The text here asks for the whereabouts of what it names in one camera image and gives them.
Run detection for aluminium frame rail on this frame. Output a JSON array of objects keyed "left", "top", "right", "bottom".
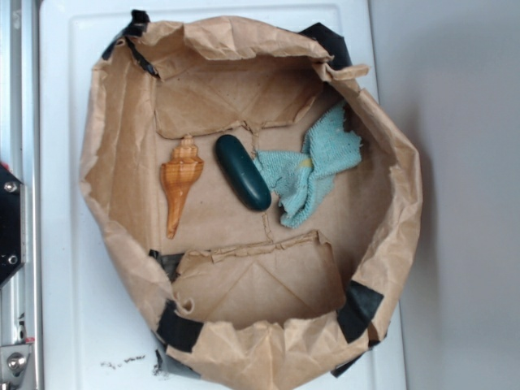
[{"left": 1, "top": 1, "right": 44, "bottom": 389}]

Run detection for orange plastic seashell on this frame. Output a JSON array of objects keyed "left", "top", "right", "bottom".
[{"left": 160, "top": 135, "right": 205, "bottom": 240}]

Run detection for metal corner bracket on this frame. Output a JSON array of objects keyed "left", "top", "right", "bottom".
[{"left": 1, "top": 344, "right": 33, "bottom": 384}]

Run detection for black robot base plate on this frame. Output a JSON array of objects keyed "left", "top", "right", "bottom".
[{"left": 0, "top": 163, "right": 24, "bottom": 288}]

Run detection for dark green plastic pickle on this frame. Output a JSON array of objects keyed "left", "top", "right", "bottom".
[{"left": 215, "top": 134, "right": 271, "bottom": 211}]

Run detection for brown paper bag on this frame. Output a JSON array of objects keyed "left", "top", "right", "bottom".
[{"left": 80, "top": 11, "right": 423, "bottom": 389}]

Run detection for light blue terry cloth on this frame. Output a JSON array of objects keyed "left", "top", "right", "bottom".
[{"left": 253, "top": 102, "right": 362, "bottom": 228}]

